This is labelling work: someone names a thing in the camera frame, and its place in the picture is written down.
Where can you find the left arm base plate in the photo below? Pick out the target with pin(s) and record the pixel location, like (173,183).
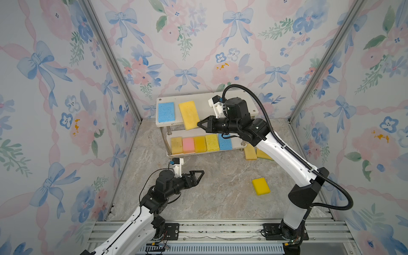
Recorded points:
(167,232)

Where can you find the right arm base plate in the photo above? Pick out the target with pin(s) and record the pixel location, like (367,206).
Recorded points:
(274,231)

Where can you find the left aluminium frame post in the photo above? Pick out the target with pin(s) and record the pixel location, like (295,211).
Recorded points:
(107,50)

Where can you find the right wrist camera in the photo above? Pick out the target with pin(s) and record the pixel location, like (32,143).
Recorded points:
(218,106)

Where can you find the right aluminium frame post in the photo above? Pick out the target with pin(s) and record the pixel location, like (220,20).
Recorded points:
(350,18)

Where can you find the white two-tier shelf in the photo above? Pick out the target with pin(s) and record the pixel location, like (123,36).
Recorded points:
(204,111)

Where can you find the aluminium frame post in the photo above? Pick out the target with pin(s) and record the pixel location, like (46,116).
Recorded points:
(350,18)
(107,50)

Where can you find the dark yellow sponge centre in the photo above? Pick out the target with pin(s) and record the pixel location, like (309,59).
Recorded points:
(261,154)

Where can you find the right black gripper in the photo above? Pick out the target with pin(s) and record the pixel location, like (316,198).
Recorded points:
(211,124)

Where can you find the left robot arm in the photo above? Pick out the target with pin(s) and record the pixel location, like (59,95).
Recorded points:
(146,224)

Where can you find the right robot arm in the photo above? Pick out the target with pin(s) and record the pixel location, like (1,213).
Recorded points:
(307,182)

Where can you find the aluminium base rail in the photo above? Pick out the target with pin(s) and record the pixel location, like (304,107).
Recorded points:
(325,236)

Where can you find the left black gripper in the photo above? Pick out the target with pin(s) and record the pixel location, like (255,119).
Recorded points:
(193,182)

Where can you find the bright yellow sponge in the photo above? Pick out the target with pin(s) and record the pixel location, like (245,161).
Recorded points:
(261,187)

